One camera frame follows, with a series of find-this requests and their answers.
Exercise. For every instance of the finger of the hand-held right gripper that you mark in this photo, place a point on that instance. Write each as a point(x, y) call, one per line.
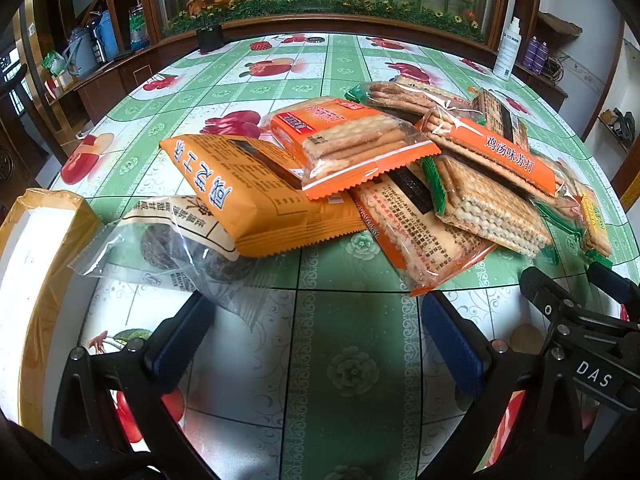
point(617, 287)
point(542, 290)

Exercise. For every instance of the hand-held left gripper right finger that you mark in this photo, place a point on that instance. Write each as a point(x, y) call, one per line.
point(452, 347)

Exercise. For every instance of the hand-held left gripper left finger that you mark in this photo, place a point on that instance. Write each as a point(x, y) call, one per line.
point(185, 332)

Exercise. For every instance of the clear dark cookie packet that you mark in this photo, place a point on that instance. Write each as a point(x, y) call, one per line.
point(165, 255)

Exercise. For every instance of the orange text-printed cracker packet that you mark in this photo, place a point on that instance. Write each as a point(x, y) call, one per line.
point(425, 242)

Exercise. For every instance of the orange-label soda cracker packet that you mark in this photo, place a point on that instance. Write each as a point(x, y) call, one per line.
point(505, 160)

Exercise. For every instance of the opaque orange snack packet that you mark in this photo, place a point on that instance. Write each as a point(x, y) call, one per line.
point(250, 195)

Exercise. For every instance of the yellow cardboard box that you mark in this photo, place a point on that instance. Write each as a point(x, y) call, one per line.
point(35, 260)

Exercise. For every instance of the orange window cracker packet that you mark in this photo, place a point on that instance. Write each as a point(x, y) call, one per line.
point(345, 145)

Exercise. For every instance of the fruit print green tablecloth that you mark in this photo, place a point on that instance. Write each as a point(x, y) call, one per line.
point(345, 360)

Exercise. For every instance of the black tool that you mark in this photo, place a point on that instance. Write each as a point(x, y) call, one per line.
point(620, 125)

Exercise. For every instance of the wooden side cabinet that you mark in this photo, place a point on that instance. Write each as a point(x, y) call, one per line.
point(542, 87)

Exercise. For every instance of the white plastic bottle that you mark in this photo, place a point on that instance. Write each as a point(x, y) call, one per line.
point(507, 52)

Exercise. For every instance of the wooden sideboard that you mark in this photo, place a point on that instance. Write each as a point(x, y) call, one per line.
point(115, 80)

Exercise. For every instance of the small carton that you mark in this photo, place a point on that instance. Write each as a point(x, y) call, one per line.
point(60, 84)

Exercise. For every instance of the black cup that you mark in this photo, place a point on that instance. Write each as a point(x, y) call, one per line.
point(209, 40)

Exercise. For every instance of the grey kettle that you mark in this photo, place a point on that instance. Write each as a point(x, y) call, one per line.
point(80, 52)

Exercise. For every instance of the green snack bag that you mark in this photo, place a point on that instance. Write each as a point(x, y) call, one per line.
point(54, 62)

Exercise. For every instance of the green and white bag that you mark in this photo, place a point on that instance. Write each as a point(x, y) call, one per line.
point(138, 30)

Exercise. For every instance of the blue kettle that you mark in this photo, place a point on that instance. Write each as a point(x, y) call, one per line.
point(107, 35)

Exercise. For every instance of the brown wall shelf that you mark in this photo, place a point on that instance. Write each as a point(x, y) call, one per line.
point(560, 22)

